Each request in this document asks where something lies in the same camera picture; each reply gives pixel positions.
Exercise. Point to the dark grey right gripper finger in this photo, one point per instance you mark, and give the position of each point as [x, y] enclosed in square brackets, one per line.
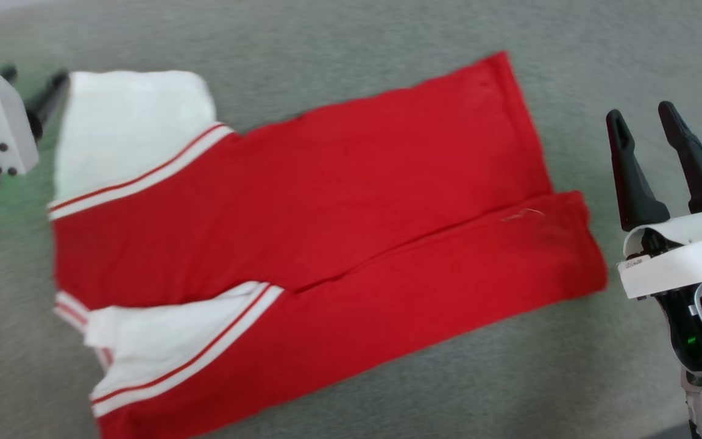
[631, 177]
[695, 164]

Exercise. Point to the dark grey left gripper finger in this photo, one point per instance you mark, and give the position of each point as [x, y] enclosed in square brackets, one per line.
[49, 103]
[8, 73]

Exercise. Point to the red and white sports shorts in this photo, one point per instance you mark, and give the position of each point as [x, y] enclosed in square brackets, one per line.
[326, 201]

